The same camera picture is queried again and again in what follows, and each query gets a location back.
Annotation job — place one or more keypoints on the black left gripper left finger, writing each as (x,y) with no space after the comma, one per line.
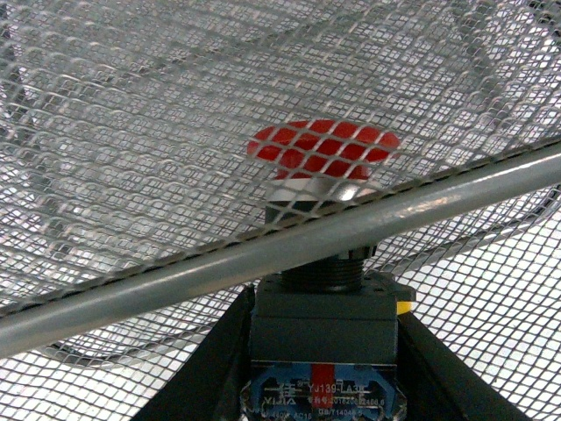
(209,384)

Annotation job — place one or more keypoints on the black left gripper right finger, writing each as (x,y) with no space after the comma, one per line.
(438,385)

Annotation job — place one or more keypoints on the red emergency stop button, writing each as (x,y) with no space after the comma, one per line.
(323,338)

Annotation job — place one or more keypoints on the silver mesh tray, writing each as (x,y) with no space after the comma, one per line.
(124,128)

